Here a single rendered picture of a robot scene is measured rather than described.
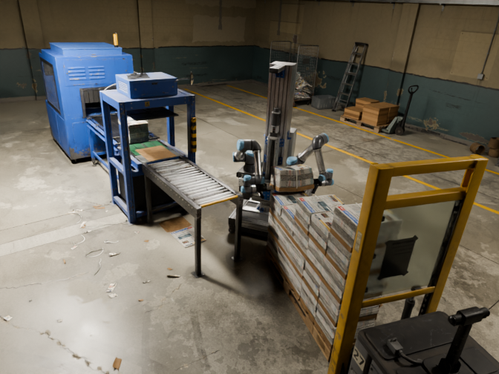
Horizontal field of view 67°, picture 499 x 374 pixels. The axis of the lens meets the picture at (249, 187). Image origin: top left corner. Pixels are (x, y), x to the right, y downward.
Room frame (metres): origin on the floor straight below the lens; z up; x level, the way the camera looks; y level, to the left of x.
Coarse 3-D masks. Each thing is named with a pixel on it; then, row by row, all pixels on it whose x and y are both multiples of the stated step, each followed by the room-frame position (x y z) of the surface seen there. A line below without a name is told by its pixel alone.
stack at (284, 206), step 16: (288, 192) 3.57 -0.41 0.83; (304, 192) 3.60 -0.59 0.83; (272, 208) 3.48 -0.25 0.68; (288, 208) 3.23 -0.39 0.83; (272, 224) 3.43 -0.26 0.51; (288, 224) 3.11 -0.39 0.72; (272, 240) 3.42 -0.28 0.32; (288, 240) 3.06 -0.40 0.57; (304, 240) 2.79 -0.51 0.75; (320, 256) 2.53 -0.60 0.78; (288, 272) 3.00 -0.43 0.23; (304, 272) 2.70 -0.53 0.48; (320, 272) 2.48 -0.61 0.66; (288, 288) 2.95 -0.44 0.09; (304, 288) 2.67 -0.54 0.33; (304, 320) 2.60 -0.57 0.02
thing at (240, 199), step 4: (180, 156) 4.51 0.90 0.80; (188, 160) 4.38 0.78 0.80; (192, 164) 4.27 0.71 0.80; (200, 168) 4.14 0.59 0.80; (204, 172) 4.04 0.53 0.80; (208, 172) 4.05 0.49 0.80; (212, 176) 3.95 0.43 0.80; (216, 180) 3.83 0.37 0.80; (220, 180) 3.84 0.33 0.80; (220, 184) 3.75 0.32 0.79; (224, 184) 3.75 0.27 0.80; (228, 188) 3.64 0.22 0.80; (232, 188) 3.65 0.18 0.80; (232, 192) 3.56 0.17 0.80; (236, 192) 3.56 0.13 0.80; (240, 196) 3.48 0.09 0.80; (232, 200) 3.56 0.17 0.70; (236, 200) 3.50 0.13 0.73; (240, 200) 3.47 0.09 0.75; (236, 204) 3.50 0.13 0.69; (240, 204) 3.47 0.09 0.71
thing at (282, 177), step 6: (276, 168) 3.60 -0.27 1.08; (282, 168) 3.60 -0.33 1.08; (288, 168) 3.65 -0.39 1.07; (276, 174) 3.58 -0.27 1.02; (282, 174) 3.50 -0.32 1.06; (288, 174) 3.52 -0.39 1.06; (270, 180) 3.72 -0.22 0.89; (276, 180) 3.56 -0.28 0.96; (282, 180) 3.48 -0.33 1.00; (288, 180) 3.50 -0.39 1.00; (282, 186) 3.47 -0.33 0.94; (288, 186) 3.49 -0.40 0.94
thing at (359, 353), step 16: (400, 320) 1.87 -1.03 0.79; (416, 320) 1.87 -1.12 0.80; (432, 320) 1.87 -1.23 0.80; (368, 336) 1.71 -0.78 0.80; (384, 336) 1.71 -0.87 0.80; (400, 336) 1.72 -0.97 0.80; (416, 336) 1.73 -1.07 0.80; (432, 336) 1.74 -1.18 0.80; (448, 336) 1.74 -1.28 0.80; (368, 352) 1.62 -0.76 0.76; (384, 352) 1.59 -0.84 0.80; (416, 352) 1.61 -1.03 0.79; (432, 352) 1.62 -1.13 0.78; (464, 352) 1.63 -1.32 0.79; (480, 352) 1.63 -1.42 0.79; (352, 368) 1.71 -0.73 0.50; (368, 368) 1.62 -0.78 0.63; (384, 368) 1.49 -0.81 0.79; (400, 368) 1.49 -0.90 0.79; (416, 368) 1.50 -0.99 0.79; (432, 368) 1.50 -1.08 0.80; (464, 368) 1.51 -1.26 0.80; (480, 368) 1.52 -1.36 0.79; (496, 368) 1.53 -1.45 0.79
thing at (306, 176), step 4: (296, 168) 3.63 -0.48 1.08; (300, 168) 3.60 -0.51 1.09; (304, 168) 3.58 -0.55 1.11; (308, 168) 3.59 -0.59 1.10; (300, 172) 3.56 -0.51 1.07; (304, 172) 3.57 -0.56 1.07; (308, 172) 3.58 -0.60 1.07; (312, 172) 3.59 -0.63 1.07; (300, 176) 3.55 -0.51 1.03; (304, 176) 3.56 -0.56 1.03; (308, 176) 3.57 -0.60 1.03; (312, 176) 3.59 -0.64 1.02; (300, 180) 3.54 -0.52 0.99; (304, 180) 3.56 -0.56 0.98; (308, 180) 3.56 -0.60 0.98; (312, 180) 3.58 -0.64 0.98; (300, 184) 3.54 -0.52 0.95; (304, 184) 3.54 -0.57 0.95; (308, 184) 3.56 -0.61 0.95; (312, 184) 3.57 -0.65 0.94
